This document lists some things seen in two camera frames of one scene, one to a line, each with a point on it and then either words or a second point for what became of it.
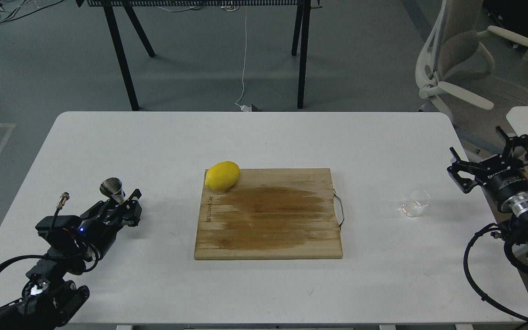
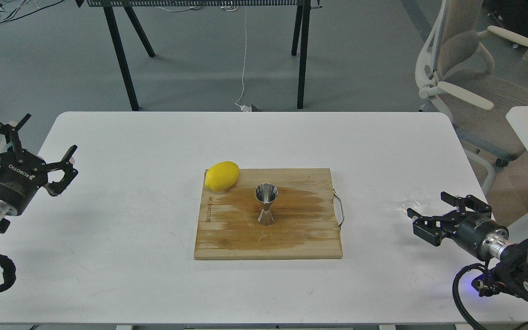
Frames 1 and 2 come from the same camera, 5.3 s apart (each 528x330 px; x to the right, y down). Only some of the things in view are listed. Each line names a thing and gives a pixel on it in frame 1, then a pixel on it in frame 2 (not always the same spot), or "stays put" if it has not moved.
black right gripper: x=504 y=178 → x=486 y=237
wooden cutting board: x=270 y=213 stays put
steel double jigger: x=112 y=188 → x=266 y=193
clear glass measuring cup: x=417 y=199 stays put
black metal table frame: x=302 y=19 stays put
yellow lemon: x=222 y=176 stays put
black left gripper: x=92 y=233 → x=13 y=177
